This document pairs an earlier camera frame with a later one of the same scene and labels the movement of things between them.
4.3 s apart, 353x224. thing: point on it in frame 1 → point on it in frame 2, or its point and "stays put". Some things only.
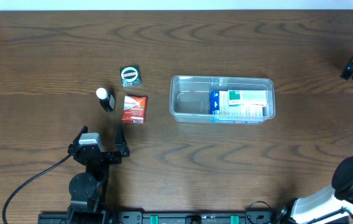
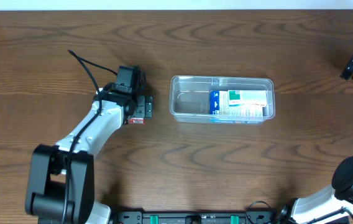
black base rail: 100,217 stays put
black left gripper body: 96,167 → 143,110
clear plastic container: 190,96 stays put
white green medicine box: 237,98 stays put
